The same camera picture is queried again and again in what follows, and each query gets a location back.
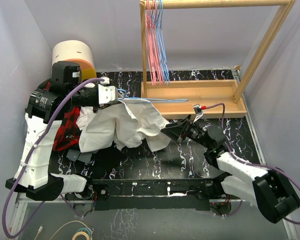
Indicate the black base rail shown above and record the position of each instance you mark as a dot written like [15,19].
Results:
[187,193]

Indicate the blue hangers bundle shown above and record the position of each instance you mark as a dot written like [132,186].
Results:
[160,41]

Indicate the black garment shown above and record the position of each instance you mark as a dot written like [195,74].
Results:
[119,154]

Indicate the pink hangers bundle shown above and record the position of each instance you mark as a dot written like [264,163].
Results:
[156,75]

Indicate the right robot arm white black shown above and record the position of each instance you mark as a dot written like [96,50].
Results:
[270,191]

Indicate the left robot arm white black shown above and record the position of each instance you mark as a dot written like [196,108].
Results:
[44,115]

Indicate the red black plaid shirt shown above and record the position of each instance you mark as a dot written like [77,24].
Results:
[68,134]

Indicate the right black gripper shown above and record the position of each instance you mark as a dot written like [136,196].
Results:
[174,130]

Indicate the white shirt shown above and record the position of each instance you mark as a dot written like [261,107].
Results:
[125,124]

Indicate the wooden clothes rack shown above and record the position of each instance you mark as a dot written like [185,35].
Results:
[209,92]

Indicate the blue wire hanger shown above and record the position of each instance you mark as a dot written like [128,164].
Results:
[124,95]

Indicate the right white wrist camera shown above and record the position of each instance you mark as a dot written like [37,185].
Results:
[199,112]

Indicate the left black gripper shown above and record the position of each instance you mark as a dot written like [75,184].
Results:
[98,106]

